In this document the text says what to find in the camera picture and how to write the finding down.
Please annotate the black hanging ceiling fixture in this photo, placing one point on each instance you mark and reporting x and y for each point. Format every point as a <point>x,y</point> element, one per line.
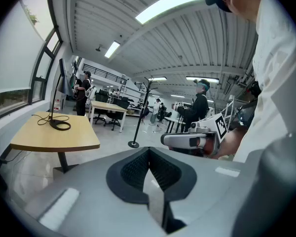
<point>99,49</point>

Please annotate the black mezzanine railing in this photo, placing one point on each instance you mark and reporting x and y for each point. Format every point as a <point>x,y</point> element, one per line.
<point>101,71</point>

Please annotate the person's head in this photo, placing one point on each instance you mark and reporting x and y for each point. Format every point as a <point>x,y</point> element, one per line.
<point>241,4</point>

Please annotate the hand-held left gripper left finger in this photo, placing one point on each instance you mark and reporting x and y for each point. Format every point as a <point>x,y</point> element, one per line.
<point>93,194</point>

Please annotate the long ceiling light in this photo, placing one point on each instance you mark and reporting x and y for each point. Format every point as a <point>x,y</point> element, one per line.
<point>112,49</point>
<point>167,4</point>
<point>202,79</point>
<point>158,78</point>

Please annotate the large wooden white-legged table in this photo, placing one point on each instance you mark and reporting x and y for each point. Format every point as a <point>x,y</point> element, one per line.
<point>106,105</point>

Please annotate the black chest-mounted monitor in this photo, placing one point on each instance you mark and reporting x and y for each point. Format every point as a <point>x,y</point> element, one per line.
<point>245,115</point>

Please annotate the black office chair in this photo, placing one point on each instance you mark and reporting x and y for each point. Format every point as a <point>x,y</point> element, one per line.
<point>101,97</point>
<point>118,112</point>

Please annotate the black framed window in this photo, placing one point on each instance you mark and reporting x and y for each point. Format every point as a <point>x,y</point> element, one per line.
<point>14,58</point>

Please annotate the person's right forearm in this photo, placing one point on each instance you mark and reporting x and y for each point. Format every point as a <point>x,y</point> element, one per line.
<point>232,142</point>

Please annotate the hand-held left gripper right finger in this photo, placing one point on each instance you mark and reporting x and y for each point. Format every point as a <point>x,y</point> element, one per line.
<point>212,194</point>

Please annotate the black desk lamp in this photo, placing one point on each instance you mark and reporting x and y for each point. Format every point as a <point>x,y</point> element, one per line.
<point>64,78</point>

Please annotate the white storage shelving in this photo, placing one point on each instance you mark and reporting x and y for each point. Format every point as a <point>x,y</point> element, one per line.
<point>128,92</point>

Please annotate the person's right hand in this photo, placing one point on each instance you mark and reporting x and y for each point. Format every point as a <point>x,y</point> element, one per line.
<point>206,146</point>

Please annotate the small wooden side table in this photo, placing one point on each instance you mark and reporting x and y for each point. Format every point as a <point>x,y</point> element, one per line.
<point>51,137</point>

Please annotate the round white table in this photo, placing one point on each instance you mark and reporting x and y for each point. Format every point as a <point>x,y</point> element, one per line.
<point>173,119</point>

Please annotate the white shell backpack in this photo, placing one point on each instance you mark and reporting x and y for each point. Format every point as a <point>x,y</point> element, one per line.
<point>91,94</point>

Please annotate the person's white t-shirt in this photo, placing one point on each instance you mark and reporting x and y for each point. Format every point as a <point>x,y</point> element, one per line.
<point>273,70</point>

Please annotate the black coat stand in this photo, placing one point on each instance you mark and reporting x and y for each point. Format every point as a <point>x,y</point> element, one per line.
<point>133,144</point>

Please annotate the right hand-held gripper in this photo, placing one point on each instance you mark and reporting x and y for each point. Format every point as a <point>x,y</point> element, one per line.
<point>219,127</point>

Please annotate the clear water bottle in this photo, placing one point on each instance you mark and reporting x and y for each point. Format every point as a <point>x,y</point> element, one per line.
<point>56,106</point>

